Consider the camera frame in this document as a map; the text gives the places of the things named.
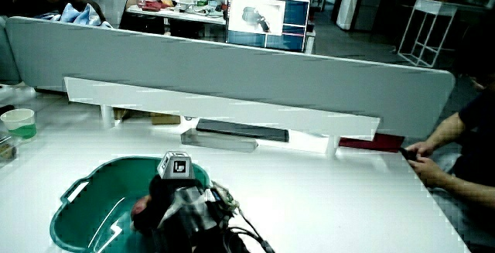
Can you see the person's right hand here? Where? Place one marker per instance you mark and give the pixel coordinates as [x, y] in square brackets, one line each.
[181, 202]

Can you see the red apple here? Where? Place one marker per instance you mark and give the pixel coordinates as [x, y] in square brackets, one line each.
[139, 206]

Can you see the green plastic basin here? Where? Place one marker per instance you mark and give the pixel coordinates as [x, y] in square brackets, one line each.
[100, 202]

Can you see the person's right forearm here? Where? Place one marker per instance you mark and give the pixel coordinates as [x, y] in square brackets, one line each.
[201, 245]

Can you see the grey long box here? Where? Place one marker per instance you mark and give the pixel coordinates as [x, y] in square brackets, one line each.
[218, 141]

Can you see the brown cardboard box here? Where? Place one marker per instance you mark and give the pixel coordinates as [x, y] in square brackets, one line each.
[165, 119]

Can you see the black flat keyboard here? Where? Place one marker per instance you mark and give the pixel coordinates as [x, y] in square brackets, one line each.
[241, 130]

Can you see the white desk shelf riser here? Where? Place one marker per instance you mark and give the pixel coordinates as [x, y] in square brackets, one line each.
[216, 108]

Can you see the white desk divider panel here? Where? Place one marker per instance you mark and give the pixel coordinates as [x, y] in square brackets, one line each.
[232, 71]

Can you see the white and green paper cup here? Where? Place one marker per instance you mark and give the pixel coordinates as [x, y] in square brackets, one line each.
[20, 123]

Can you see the clear container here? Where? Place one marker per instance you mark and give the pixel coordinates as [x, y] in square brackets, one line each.
[7, 148]

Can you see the white background desk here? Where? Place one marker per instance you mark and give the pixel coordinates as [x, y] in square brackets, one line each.
[174, 15]

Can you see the red object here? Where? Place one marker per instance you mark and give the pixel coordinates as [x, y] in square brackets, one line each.
[151, 5]

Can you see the red book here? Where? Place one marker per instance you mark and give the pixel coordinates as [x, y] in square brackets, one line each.
[373, 143]

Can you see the computer monitor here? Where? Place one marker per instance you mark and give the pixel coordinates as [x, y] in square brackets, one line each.
[268, 21]

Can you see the light blue cloth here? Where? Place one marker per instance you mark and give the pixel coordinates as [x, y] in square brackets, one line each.
[81, 15]

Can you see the black phone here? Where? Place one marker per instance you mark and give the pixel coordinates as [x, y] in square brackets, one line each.
[408, 154]

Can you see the white pillar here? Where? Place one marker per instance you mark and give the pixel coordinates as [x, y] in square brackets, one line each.
[350, 1]

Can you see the white metal rack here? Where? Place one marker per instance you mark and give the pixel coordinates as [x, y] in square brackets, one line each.
[427, 32]

